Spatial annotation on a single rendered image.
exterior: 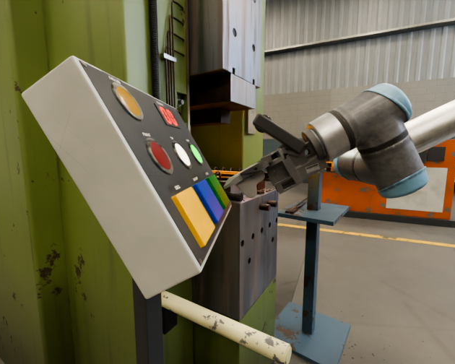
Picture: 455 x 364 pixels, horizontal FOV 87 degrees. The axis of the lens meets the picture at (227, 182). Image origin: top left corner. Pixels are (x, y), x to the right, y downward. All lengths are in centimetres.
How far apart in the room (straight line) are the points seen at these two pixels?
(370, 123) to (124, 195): 43
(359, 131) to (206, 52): 60
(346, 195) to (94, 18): 413
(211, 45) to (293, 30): 850
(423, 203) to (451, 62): 527
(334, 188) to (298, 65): 542
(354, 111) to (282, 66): 859
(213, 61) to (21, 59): 64
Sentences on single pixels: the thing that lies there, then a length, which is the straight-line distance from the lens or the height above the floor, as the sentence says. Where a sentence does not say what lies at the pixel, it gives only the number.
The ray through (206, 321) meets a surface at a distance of 77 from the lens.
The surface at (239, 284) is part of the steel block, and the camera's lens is 95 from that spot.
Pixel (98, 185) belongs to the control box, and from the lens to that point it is 31.
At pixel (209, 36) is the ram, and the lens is 95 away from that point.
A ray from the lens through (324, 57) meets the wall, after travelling 894.
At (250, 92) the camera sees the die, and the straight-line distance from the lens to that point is 104.
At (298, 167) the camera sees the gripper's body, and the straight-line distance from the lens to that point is 51.
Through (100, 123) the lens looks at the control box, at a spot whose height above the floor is 113.
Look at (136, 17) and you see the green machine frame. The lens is 85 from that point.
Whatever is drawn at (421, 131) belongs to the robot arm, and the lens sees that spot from 76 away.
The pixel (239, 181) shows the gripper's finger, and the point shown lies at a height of 103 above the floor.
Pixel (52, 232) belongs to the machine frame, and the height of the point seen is 79.
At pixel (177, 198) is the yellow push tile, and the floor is 104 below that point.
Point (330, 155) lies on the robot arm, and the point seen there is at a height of 109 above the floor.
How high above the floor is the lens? 110
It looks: 7 degrees down
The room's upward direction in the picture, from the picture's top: straight up
